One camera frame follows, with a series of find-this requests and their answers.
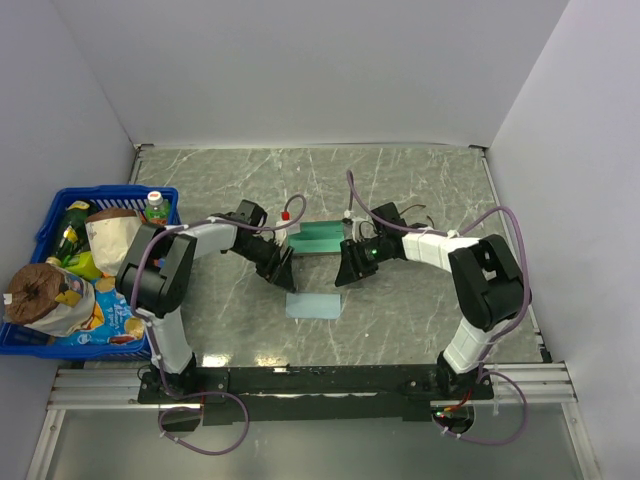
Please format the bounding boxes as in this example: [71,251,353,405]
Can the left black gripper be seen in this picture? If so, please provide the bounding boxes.
[235,236,296,293]

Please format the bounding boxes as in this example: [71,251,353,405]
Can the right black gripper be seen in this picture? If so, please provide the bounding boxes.
[335,236,391,287]

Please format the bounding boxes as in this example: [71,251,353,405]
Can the light blue cleaning cloth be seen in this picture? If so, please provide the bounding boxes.
[285,293,342,320]

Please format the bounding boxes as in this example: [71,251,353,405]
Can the grey felt glasses case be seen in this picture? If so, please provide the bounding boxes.
[288,220,345,255]

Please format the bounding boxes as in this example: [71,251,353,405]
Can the brown sunglasses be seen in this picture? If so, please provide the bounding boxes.
[400,204,435,229]

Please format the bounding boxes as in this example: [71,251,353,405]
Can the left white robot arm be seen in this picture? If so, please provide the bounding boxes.
[116,200,296,402]

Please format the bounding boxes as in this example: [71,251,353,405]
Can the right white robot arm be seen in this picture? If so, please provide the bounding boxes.
[334,202,531,398]

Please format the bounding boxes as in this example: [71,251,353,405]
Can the green drink bottle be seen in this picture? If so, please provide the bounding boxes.
[144,190,170,227]

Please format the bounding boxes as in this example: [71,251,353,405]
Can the blue chips bag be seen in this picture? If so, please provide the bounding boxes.
[56,277,145,347]

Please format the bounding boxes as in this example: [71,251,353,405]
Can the brown paper bag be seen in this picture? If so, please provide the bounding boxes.
[85,207,142,276]

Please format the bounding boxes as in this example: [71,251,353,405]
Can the green glass bottle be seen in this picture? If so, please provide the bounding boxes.
[45,200,99,267]

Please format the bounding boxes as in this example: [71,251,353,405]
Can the brown round bread bag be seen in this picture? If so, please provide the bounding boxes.
[4,263,95,337]

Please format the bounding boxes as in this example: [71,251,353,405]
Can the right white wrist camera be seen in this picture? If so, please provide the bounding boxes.
[342,210,365,241]

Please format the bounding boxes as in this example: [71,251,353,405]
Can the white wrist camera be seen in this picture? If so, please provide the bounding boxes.
[342,210,365,241]
[273,210,300,247]

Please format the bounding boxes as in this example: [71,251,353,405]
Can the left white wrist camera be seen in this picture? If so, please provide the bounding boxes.
[273,210,300,247]

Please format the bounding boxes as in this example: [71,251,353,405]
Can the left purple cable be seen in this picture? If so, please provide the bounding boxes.
[129,193,309,396]

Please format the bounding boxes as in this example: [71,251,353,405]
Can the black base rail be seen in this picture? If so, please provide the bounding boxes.
[138,364,494,426]

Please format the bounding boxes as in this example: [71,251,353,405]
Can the aluminium frame rail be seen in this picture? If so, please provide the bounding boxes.
[47,369,149,411]

